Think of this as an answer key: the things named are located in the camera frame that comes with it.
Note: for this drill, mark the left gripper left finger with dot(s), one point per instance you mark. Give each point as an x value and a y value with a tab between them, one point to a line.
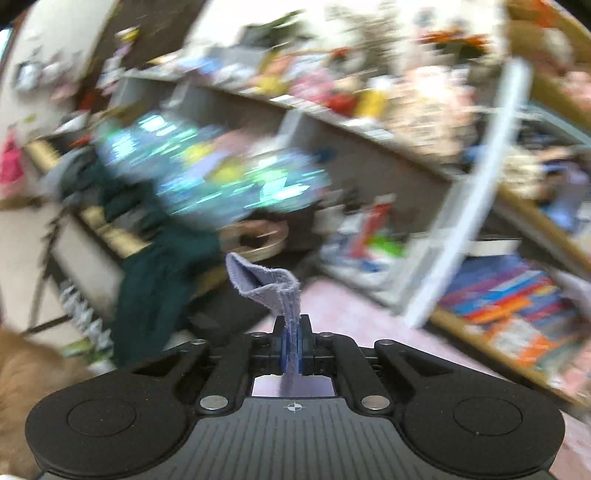
268	355

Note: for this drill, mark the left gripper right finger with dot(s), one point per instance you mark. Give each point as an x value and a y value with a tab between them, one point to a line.
315	355

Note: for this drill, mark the lavender cloth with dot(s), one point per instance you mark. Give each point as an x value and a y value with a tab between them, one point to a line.
279	291

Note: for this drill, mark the pink cartoon desk mat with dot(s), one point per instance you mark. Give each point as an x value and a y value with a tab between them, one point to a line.
335	308

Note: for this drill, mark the dark green clothing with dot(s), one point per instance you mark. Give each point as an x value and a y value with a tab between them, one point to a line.
160	280

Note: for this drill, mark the iridescent plastic bag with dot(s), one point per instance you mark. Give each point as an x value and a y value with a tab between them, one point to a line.
206	176

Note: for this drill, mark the row of leaning books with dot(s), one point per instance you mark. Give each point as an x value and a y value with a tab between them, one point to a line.
518	309

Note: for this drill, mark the white wooden bookshelf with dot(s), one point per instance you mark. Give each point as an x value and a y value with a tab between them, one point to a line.
448	129

